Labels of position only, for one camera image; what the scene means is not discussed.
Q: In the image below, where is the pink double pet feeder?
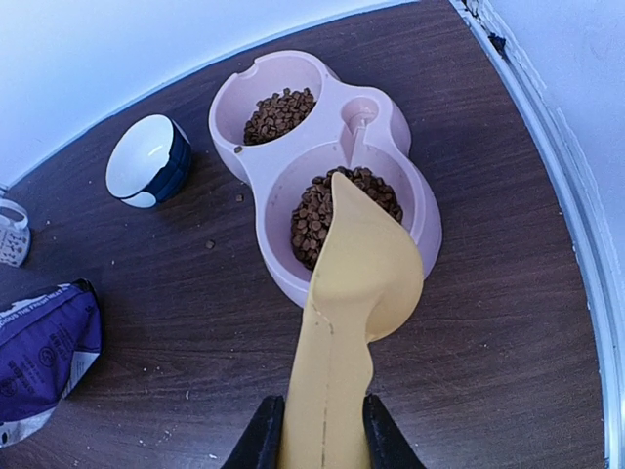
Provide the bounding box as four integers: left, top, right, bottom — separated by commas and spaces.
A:
208, 50, 442, 306

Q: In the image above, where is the yellow plastic scoop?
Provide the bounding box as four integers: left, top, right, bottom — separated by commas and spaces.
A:
277, 173, 425, 468

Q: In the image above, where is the white patterned mug yellow inside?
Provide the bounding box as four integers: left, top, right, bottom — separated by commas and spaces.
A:
1, 198, 31, 268

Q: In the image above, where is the brown pet food kibble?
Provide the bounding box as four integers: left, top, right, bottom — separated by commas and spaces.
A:
204, 86, 405, 273

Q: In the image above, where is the black and white ceramic bowl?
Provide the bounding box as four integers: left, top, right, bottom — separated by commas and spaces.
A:
105, 114, 192, 208

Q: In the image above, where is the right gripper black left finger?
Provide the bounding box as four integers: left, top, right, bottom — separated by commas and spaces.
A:
224, 396, 284, 469

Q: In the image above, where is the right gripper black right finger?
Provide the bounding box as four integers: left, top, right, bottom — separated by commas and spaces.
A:
363, 394, 425, 469

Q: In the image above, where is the purple pet food bag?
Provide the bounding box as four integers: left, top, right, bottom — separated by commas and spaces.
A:
1, 278, 104, 448

